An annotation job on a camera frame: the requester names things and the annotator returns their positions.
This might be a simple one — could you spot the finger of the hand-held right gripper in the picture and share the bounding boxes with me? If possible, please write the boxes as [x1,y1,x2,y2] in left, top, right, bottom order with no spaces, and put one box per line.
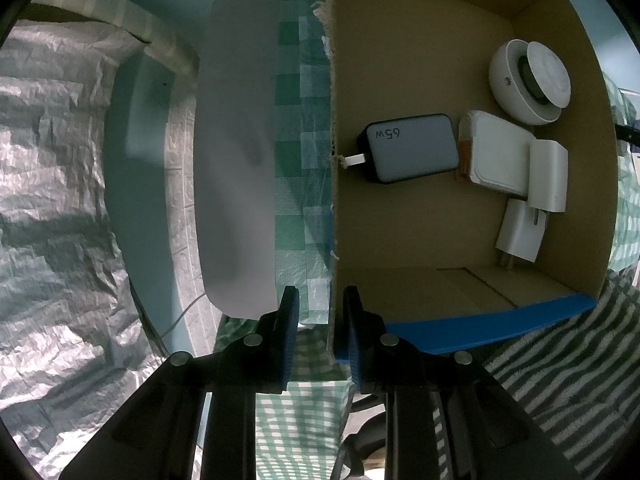
[615,122,640,148]

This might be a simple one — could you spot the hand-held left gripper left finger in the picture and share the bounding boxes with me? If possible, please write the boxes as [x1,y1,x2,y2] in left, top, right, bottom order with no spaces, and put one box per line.
[57,285,301,480]

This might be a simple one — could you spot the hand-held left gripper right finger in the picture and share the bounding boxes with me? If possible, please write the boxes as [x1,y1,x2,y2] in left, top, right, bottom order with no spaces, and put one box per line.
[342,285,583,480]

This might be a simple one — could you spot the white plug charger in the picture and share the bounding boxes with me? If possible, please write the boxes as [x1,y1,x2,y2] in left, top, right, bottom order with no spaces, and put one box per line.
[527,140,570,224]
[495,198,546,272]

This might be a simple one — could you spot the blue cardboard box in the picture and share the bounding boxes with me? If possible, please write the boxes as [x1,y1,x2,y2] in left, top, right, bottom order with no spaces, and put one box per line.
[312,0,618,367]

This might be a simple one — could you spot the white case with orange side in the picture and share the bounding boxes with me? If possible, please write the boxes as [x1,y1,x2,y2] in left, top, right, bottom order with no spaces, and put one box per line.
[455,110,539,199]

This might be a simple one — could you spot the black power adapter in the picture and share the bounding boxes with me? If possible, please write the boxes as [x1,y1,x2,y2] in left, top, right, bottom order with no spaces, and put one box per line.
[345,113,460,185]

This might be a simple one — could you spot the black curved object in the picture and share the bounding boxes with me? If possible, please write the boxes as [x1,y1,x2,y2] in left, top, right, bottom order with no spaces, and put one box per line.
[332,394,389,480]

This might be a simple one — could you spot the white round device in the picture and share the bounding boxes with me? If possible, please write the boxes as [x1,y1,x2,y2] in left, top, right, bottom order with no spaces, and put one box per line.
[489,39,572,126]

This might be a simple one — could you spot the green checkered tablecloth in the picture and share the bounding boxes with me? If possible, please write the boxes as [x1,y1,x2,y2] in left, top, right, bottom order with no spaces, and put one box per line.
[214,0,640,480]

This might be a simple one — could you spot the white paper sheet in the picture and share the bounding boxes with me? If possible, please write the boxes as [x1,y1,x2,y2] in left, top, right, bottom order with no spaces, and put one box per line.
[192,0,282,320]

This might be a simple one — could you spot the light blue panel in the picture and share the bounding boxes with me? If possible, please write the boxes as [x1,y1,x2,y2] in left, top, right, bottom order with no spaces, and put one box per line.
[102,52,177,358]

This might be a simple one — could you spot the green striped towel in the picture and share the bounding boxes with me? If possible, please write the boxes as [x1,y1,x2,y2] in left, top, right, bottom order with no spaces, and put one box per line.
[482,280,640,480]

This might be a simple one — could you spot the crinkled silver foil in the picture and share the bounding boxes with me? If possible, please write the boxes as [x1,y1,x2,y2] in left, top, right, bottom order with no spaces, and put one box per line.
[0,20,163,476]

